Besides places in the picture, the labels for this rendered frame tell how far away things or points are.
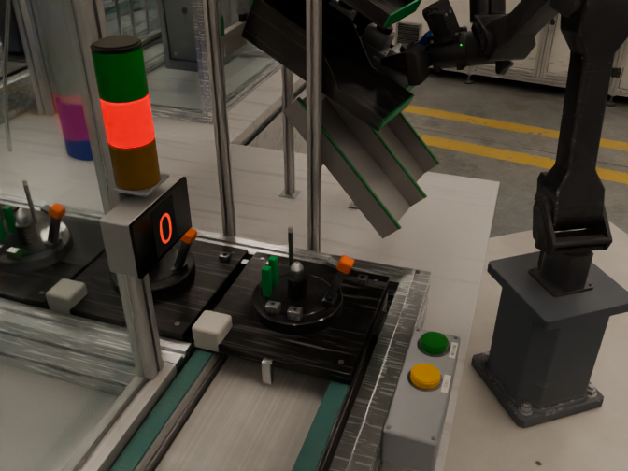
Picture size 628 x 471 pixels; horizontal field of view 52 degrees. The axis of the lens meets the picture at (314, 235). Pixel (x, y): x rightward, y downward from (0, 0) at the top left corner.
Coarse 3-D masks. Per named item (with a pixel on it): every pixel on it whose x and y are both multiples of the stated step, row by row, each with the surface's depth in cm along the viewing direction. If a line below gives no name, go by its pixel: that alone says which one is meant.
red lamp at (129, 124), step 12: (108, 108) 66; (120, 108) 65; (132, 108) 66; (144, 108) 67; (108, 120) 66; (120, 120) 66; (132, 120) 66; (144, 120) 67; (108, 132) 67; (120, 132) 67; (132, 132) 67; (144, 132) 68; (120, 144) 67; (132, 144) 67; (144, 144) 68
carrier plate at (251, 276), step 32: (256, 256) 111; (352, 288) 104; (384, 288) 104; (256, 320) 97; (352, 320) 97; (224, 352) 93; (256, 352) 91; (288, 352) 91; (320, 352) 91; (352, 352) 91
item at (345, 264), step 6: (330, 258) 94; (342, 258) 92; (348, 258) 93; (330, 264) 93; (336, 264) 93; (342, 264) 92; (348, 264) 92; (342, 270) 92; (348, 270) 92; (336, 276) 94; (342, 276) 93; (336, 282) 94; (330, 288) 95; (336, 288) 95; (330, 294) 96
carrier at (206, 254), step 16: (176, 256) 108; (192, 256) 108; (208, 256) 111; (240, 256) 111; (160, 272) 104; (176, 272) 103; (192, 272) 105; (208, 272) 107; (224, 272) 107; (160, 288) 100; (176, 288) 102; (192, 288) 104; (208, 288) 104; (224, 288) 106; (160, 304) 100; (176, 304) 100; (192, 304) 100; (208, 304) 101; (160, 320) 97; (176, 320) 97; (192, 320) 97; (176, 336) 95
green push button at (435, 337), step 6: (426, 336) 93; (432, 336) 93; (438, 336) 93; (444, 336) 93; (420, 342) 93; (426, 342) 92; (432, 342) 92; (438, 342) 92; (444, 342) 92; (426, 348) 92; (432, 348) 91; (438, 348) 91; (444, 348) 92
